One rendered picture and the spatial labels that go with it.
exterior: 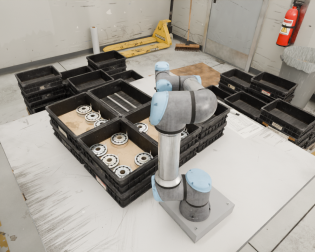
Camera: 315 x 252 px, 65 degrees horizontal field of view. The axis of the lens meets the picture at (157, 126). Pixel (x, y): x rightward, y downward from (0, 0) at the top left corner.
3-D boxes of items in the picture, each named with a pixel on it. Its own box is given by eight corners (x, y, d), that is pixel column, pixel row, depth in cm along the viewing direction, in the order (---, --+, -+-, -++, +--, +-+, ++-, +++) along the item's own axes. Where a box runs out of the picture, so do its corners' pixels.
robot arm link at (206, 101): (230, 94, 80) (198, 69, 126) (196, 95, 80) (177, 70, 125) (226, 127, 85) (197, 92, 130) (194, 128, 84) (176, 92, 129)
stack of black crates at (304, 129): (300, 155, 243) (320, 118, 215) (283, 168, 228) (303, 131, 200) (264, 133, 268) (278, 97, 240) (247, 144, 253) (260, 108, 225)
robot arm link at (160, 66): (154, 68, 124) (153, 60, 130) (155, 87, 131) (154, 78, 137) (170, 67, 124) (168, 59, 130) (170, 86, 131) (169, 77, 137)
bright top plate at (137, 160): (157, 158, 135) (157, 158, 135) (144, 169, 129) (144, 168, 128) (143, 150, 140) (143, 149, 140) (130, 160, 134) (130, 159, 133)
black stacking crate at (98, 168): (165, 167, 137) (166, 152, 130) (121, 197, 120) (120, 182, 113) (121, 132, 159) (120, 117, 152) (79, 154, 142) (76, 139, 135)
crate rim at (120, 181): (166, 154, 131) (166, 151, 129) (120, 185, 114) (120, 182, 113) (120, 119, 153) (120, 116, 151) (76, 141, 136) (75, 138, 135)
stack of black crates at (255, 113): (264, 133, 268) (274, 107, 246) (247, 144, 253) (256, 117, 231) (234, 115, 292) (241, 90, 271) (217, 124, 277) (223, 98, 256)
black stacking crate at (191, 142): (199, 142, 153) (202, 128, 146) (165, 166, 137) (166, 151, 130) (156, 114, 175) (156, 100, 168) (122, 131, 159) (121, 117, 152)
